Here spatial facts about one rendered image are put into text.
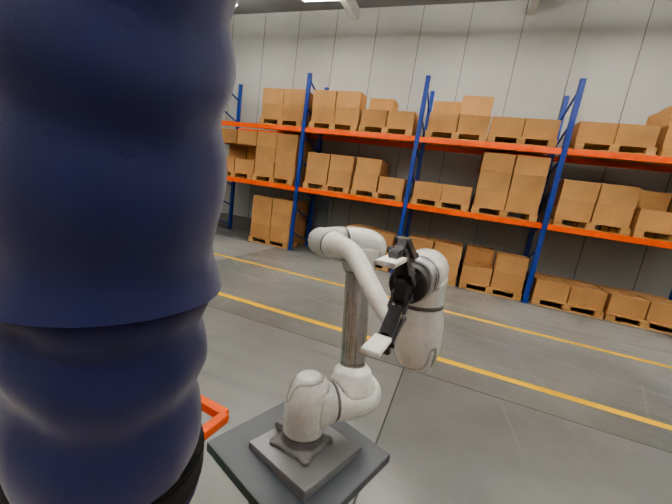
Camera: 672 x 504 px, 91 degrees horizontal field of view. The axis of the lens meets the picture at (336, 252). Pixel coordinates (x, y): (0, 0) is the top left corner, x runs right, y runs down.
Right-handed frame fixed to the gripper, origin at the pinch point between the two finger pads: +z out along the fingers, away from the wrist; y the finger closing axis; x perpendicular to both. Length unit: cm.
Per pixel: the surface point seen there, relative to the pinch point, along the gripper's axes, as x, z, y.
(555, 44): -45, -834, -374
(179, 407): 16.1, 20.1, 11.7
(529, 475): -69, -198, 158
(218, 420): 29.4, -0.9, 33.6
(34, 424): 22.4, 31.2, 9.7
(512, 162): -16, -703, -110
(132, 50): 15.2, 27.0, -24.4
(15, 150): 20.2, 32.4, -15.7
